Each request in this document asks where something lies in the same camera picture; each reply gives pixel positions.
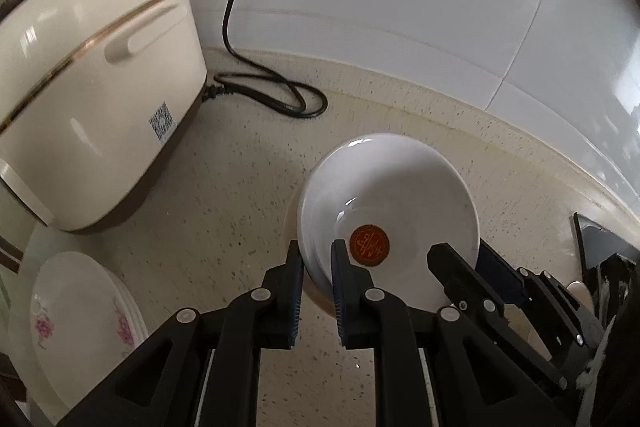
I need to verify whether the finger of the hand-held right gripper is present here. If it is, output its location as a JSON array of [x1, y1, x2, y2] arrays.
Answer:
[[475, 245, 605, 367], [426, 243, 571, 393]]

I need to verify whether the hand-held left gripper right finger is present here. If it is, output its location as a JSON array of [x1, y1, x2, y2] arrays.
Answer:
[[331, 240, 576, 427]]

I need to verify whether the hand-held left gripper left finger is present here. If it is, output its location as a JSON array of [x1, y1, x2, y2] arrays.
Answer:
[[57, 239, 304, 427]]

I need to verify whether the white ceramic bowl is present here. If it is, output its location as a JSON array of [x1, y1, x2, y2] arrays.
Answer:
[[284, 197, 333, 318]]

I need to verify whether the white bowl red mark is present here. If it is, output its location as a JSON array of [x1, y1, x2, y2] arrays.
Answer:
[[297, 134, 481, 315]]

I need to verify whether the white floral plate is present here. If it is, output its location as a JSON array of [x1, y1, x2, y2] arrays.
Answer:
[[30, 251, 137, 408], [107, 274, 149, 353]]

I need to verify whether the beige rounded object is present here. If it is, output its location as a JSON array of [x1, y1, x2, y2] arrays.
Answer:
[[567, 281, 595, 312]]

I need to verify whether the dark grey flat object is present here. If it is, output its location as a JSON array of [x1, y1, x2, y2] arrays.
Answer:
[[571, 212, 640, 270]]

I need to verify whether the cream rice cooker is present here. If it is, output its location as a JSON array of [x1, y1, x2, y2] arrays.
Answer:
[[0, 0, 209, 234]]

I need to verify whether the black power cable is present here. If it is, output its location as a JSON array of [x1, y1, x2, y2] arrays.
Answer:
[[202, 0, 329, 118]]

